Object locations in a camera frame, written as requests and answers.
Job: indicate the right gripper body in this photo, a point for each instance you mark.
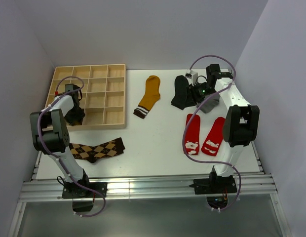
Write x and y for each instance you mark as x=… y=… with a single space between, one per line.
x=200 y=91

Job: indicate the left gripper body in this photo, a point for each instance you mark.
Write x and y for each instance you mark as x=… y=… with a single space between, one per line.
x=75 y=114

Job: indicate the red santa sock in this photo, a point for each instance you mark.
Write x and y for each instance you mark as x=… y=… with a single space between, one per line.
x=214 y=138
x=192 y=136

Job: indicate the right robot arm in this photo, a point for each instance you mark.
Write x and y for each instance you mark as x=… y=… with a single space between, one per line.
x=241 y=122

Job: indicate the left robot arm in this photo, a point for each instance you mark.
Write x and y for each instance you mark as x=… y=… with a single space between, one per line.
x=50 y=136

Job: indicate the black sock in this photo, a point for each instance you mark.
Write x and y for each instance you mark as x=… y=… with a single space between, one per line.
x=182 y=98

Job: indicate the grey sock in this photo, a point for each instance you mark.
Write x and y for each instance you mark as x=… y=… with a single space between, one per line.
x=210 y=105

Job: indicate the wooden compartment tray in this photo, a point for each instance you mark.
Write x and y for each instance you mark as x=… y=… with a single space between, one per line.
x=103 y=95

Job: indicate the mustard striped-cuff sock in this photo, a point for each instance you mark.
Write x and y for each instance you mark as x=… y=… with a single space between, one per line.
x=150 y=97

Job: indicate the brown argyle sock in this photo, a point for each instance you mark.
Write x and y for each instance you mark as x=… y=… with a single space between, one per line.
x=92 y=154

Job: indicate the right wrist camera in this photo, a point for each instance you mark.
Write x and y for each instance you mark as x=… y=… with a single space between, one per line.
x=190 y=74

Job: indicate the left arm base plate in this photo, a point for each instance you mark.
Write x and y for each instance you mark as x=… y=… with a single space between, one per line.
x=98 y=188

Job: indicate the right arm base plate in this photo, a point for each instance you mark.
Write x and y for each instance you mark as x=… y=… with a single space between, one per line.
x=207 y=186

